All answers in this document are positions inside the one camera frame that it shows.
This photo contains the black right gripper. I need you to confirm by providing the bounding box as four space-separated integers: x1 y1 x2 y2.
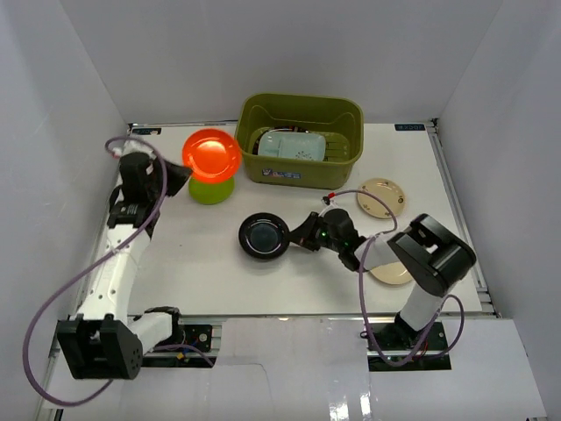
285 211 343 253

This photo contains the orange plate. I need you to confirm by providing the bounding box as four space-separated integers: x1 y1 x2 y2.
181 128 242 183

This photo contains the small black plate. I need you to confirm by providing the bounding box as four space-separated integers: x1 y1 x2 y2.
238 212 289 260

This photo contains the pale green rectangular dish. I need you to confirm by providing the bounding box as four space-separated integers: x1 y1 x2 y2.
257 132 328 162

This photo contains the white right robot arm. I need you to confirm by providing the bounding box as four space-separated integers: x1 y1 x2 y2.
288 208 477 350

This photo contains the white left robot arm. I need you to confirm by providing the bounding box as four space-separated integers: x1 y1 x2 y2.
56 152 192 380

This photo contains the olive green plastic bin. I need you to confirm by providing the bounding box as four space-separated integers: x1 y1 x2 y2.
234 93 364 190

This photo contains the lime green plate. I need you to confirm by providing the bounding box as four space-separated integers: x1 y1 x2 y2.
188 177 235 205

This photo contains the left corner label sticker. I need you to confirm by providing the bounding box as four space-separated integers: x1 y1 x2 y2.
131 127 162 136

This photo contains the corner label sticker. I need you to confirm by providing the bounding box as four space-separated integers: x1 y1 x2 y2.
131 127 162 136
394 124 426 132

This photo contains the cream floral plate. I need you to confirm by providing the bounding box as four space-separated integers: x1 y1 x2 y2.
357 178 406 219

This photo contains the cream plate with black mark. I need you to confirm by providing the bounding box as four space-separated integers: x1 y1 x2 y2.
370 262 413 286

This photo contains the right corner label sticker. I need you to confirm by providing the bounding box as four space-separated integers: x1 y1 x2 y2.
394 124 426 132

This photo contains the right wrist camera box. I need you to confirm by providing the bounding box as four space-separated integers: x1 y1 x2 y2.
319 193 340 217

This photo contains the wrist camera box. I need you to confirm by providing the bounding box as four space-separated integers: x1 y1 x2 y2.
319 193 340 217
109 140 156 161

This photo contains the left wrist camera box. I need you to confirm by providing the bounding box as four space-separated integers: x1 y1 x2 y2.
109 140 156 161

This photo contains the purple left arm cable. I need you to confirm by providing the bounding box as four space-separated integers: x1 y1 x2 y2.
21 136 216 407

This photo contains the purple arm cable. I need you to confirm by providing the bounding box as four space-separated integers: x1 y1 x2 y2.
326 189 465 367
21 136 216 407

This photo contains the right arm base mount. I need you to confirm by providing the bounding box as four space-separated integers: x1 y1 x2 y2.
359 322 452 373

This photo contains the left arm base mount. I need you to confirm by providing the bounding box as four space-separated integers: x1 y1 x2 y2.
177 321 213 367

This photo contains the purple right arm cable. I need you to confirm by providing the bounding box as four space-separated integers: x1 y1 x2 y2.
326 189 465 367

